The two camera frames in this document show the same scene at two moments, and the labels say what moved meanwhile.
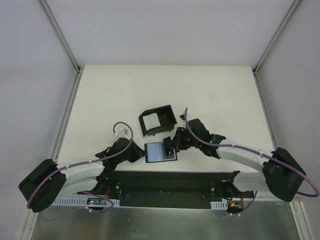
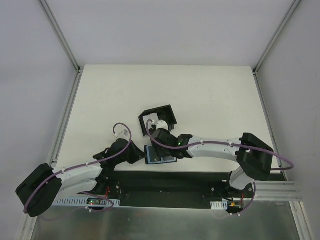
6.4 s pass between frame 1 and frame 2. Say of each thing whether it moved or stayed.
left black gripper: stayed
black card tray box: stayed
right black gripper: moved
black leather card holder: stayed
